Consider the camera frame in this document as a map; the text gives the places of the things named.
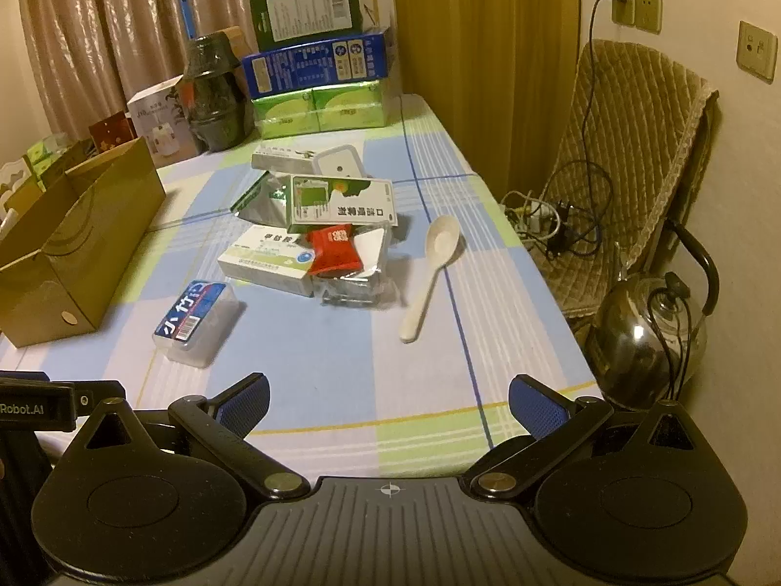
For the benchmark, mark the red snack packet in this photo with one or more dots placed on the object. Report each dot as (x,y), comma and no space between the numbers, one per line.
(332,250)

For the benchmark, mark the single wall socket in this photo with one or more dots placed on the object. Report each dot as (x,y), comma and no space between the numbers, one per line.
(756,50)

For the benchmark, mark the beige plastic spoon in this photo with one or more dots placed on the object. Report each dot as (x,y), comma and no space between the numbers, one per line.
(434,256)

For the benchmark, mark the small brown cardboard box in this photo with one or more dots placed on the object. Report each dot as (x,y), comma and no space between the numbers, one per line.
(235,49)

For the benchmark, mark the beige curtain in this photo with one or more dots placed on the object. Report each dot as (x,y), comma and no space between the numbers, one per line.
(122,12)

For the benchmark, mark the red-brown patterned box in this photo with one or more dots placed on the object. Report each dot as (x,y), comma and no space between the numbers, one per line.
(113,129)

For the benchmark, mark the steel kettle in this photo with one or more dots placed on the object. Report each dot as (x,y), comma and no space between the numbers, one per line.
(647,342)

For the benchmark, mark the blue carton box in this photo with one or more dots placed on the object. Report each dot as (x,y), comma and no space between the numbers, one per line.
(314,60)

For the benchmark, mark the chair with quilted cover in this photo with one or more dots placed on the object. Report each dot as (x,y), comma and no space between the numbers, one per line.
(634,152)

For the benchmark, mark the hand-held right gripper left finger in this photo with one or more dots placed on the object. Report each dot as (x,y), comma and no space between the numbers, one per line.
(251,401)

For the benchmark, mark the double wall socket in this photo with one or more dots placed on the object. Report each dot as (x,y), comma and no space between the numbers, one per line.
(648,12)

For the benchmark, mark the small green boxes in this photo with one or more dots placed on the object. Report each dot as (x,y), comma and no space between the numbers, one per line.
(46,155)

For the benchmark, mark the white appliance box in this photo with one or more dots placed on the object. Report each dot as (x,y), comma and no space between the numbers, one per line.
(155,116)

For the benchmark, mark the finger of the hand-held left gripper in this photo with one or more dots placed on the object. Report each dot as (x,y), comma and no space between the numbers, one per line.
(91,397)
(24,376)

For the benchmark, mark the dark glass jar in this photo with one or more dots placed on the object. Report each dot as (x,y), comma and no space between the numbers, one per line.
(210,94)

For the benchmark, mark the yellow curtain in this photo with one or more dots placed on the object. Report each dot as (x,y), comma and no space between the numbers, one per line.
(482,43)

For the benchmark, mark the green tissue pack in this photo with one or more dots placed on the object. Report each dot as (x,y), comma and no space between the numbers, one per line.
(284,111)
(351,104)

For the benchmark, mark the white power strip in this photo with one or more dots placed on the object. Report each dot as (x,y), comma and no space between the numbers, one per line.
(537,213)

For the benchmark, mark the white box with bird print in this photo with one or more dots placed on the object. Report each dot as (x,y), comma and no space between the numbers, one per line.
(280,159)

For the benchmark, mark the white carved chair back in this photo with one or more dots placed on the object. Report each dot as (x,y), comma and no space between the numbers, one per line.
(11,189)

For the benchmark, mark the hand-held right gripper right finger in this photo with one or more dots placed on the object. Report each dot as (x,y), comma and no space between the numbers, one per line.
(536,408)

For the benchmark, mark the charger plug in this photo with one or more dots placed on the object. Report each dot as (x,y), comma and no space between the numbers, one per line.
(622,3)

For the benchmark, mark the dark green carton box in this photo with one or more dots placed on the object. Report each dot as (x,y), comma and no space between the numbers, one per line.
(305,9)

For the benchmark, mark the clear box with blue label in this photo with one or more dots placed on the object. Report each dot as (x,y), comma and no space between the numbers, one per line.
(194,322)

